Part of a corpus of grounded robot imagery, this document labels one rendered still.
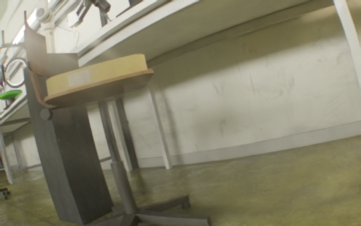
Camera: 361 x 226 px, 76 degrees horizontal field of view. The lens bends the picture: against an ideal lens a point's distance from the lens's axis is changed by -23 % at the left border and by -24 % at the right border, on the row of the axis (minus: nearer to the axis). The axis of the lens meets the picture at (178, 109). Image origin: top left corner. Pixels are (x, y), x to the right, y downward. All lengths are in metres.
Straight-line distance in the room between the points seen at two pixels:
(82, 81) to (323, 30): 1.46
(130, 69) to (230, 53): 1.26
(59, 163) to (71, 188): 0.13
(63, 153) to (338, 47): 1.66
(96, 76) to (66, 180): 0.61
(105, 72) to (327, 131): 1.41
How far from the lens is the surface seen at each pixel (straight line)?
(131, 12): 1.29
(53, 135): 1.34
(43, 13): 1.60
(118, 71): 0.89
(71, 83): 0.90
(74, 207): 1.38
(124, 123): 2.77
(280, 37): 1.91
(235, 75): 2.05
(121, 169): 1.04
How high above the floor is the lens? 0.41
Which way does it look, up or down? 1 degrees up
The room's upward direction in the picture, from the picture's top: 14 degrees counter-clockwise
